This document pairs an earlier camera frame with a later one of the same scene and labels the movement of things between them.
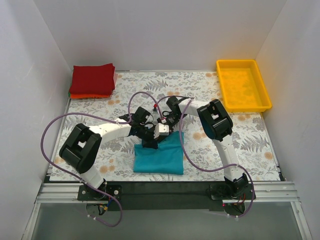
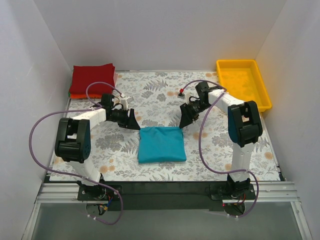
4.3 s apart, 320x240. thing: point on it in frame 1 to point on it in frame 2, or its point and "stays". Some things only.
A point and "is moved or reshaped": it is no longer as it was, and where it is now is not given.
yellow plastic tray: (242, 87) stays
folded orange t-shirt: (77, 96) stays
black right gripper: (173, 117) to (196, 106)
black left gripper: (149, 141) to (128, 119)
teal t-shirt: (167, 159) is moved or reshaped
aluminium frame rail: (267, 192) stays
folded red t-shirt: (98, 79) stays
